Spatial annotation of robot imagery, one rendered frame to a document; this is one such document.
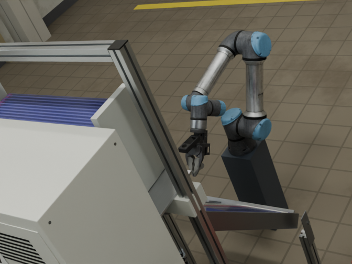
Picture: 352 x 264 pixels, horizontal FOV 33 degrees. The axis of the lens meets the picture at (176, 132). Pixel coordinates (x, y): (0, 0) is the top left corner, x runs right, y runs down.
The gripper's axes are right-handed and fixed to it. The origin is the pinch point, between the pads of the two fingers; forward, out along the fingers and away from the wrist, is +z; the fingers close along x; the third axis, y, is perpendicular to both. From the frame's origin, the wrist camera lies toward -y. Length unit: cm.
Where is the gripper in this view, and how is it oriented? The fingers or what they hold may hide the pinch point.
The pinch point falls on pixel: (193, 174)
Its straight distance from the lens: 269.5
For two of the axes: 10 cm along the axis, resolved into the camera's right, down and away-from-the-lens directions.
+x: -8.0, -0.7, 5.9
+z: -0.4, 10.0, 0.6
